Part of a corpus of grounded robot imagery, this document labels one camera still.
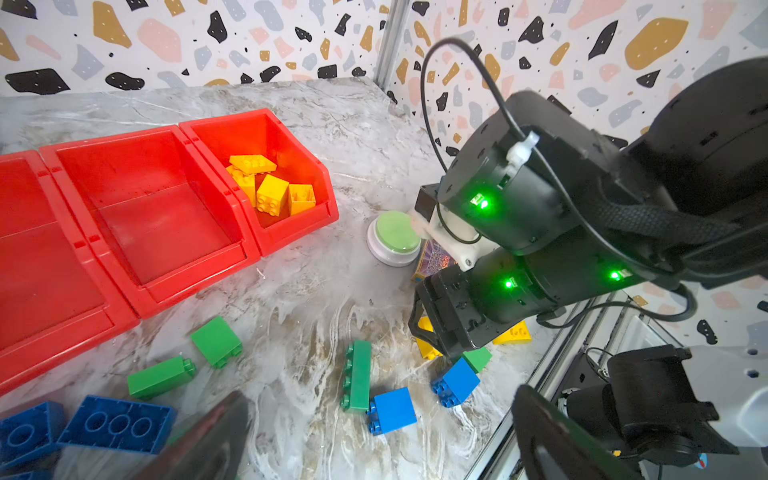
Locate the yellow lego pile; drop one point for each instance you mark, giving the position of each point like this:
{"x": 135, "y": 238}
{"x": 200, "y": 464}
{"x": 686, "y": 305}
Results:
{"x": 267, "y": 193}

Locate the right red bin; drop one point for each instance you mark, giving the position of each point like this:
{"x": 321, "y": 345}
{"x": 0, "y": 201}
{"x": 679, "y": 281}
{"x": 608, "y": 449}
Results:
{"x": 260, "y": 132}

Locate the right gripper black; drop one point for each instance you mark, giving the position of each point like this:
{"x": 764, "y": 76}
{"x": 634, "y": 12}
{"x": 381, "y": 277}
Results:
{"x": 456, "y": 311}

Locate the small colourful card box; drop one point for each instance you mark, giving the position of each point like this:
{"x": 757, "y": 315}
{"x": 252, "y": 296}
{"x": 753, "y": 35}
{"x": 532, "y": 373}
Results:
{"x": 433, "y": 258}

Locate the blue small lego brick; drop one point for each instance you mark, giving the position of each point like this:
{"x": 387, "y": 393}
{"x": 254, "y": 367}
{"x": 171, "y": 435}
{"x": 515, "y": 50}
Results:
{"x": 391, "y": 411}

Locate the green slanted lego brick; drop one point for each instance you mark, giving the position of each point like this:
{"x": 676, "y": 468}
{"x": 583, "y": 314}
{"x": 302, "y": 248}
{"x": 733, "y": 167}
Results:
{"x": 357, "y": 377}

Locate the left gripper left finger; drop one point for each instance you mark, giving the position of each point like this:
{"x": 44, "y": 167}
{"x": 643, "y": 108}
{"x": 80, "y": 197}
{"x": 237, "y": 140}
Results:
{"x": 212, "y": 448}

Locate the green tall lego brick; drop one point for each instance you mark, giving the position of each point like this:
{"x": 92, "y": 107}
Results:
{"x": 161, "y": 378}

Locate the left red bin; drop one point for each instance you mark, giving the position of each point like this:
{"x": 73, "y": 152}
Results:
{"x": 57, "y": 301}

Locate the middle red bin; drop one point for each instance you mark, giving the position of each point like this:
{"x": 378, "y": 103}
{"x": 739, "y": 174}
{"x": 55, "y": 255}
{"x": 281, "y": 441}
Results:
{"x": 157, "y": 216}

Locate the red bin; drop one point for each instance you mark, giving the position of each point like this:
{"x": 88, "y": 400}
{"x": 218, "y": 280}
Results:
{"x": 57, "y": 301}
{"x": 157, "y": 216}
{"x": 260, "y": 132}

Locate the blue long lego brick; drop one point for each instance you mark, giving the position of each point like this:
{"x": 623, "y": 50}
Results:
{"x": 31, "y": 434}

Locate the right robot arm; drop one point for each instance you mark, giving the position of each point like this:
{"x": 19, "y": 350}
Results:
{"x": 573, "y": 218}

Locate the green small lego brick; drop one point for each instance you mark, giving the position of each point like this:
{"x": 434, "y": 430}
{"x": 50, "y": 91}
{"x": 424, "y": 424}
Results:
{"x": 217, "y": 342}

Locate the blue lego brick right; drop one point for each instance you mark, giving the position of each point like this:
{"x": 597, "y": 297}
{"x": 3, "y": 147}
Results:
{"x": 456, "y": 385}

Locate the green push button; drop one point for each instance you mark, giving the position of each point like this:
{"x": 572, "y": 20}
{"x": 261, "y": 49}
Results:
{"x": 392, "y": 240}

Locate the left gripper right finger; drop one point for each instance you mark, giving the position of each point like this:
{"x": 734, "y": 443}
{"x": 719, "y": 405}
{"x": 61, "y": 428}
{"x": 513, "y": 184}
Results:
{"x": 552, "y": 446}

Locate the green small lego right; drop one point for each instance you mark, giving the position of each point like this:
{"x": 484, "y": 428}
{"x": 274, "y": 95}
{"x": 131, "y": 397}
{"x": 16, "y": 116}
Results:
{"x": 477, "y": 359}

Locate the blue flat lego plate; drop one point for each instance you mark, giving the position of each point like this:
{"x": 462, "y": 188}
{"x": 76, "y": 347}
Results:
{"x": 121, "y": 425}

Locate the yellow long lego brick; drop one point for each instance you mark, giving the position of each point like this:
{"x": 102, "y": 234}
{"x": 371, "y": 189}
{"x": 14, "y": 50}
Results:
{"x": 427, "y": 351}

